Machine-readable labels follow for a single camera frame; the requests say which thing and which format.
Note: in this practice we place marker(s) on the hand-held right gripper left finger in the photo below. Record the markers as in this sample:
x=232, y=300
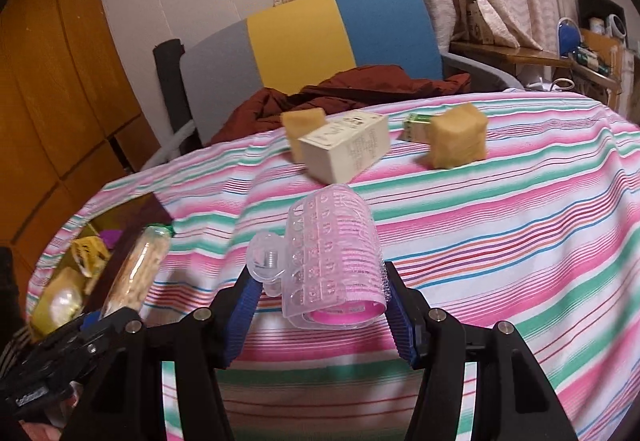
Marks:
x=242, y=316

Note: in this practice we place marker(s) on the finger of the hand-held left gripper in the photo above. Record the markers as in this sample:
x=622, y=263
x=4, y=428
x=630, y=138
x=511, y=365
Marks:
x=90, y=319

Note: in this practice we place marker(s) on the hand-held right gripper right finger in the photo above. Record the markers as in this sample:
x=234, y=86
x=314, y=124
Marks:
x=402, y=321

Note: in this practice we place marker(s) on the snack packet with green label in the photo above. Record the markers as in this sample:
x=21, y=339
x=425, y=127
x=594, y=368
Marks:
x=137, y=266

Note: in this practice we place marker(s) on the pink hair roller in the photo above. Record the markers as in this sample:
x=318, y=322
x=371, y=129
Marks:
x=330, y=241

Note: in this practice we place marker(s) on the brown storage box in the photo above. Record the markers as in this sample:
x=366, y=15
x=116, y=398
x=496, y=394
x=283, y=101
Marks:
x=145, y=211

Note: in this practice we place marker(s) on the cream cardboard box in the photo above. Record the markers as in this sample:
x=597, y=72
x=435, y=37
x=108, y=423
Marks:
x=345, y=146

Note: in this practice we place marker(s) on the yellow sponge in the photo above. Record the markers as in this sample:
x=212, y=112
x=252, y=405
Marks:
x=300, y=123
x=457, y=136

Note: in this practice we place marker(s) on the small green box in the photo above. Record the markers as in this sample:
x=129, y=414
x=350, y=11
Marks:
x=415, y=126

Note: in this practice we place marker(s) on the clear plastic bag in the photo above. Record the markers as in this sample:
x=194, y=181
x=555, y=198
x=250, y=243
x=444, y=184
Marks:
x=60, y=301

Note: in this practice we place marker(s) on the yellow plush toy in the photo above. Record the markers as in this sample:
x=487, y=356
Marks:
x=87, y=251

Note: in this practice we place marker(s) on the purple wrapper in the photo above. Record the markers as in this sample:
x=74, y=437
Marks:
x=111, y=237

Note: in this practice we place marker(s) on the pink green striped tablecloth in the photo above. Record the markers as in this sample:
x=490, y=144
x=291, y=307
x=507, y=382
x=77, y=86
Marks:
x=500, y=246

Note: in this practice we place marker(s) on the rust brown jacket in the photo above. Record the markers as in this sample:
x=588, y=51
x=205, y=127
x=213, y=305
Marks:
x=370, y=83

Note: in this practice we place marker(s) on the orange wooden cabinet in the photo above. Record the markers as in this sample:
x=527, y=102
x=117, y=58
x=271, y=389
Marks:
x=50, y=71

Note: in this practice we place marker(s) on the blue yellow grey chair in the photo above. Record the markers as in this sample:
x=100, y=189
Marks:
x=300, y=41

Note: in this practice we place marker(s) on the wooden desk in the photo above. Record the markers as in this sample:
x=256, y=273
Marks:
x=500, y=52

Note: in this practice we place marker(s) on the blue white-rimmed object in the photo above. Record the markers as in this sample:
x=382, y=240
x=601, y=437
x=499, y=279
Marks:
x=569, y=38

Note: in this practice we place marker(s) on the white round appliance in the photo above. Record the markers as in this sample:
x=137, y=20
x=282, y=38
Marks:
x=615, y=26

